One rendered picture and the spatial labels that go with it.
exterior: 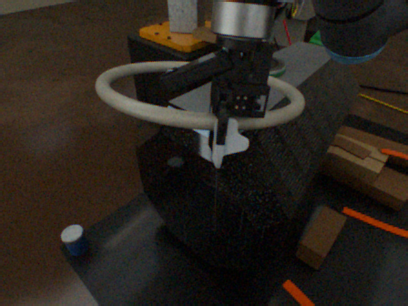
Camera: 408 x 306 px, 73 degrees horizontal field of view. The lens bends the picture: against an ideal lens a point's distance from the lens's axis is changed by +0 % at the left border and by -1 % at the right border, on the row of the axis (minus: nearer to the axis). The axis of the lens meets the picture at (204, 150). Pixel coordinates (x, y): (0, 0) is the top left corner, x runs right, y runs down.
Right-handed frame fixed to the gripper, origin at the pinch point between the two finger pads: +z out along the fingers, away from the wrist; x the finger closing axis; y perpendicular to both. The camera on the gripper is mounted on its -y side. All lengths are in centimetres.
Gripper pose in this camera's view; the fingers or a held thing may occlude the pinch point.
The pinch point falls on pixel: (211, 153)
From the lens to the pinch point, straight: 50.8
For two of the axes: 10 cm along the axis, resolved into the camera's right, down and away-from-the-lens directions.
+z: -0.9, 8.8, 4.6
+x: -1.2, -4.7, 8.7
